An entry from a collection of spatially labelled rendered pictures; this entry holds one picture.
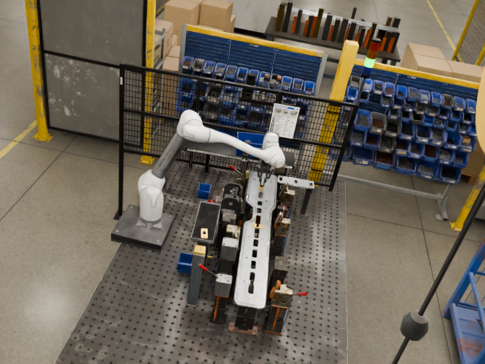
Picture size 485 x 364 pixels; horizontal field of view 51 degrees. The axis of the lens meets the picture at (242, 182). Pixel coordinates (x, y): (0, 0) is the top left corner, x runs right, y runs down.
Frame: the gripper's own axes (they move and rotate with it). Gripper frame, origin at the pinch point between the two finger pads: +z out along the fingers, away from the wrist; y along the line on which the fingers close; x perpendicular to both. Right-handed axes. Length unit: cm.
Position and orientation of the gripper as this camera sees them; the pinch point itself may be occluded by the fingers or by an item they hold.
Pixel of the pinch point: (262, 181)
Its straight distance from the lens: 378.4
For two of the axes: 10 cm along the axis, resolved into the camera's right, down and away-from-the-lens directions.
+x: 0.9, -5.6, 8.2
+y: 9.9, 1.7, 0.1
